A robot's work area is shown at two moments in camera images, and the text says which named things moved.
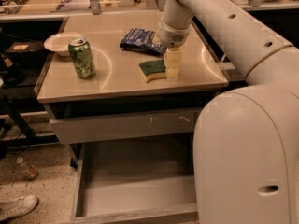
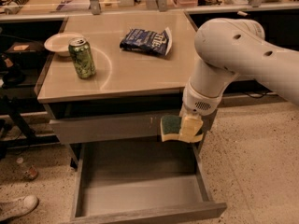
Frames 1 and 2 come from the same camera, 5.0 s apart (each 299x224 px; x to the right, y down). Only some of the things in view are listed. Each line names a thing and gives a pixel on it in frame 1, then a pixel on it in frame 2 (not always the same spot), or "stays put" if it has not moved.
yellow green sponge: [152, 69] -> [170, 128]
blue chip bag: [143, 40] stays put
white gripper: [172, 35] -> [198, 104]
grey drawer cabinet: [131, 129] stays put
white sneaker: [18, 207] stays put
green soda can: [82, 57] stays put
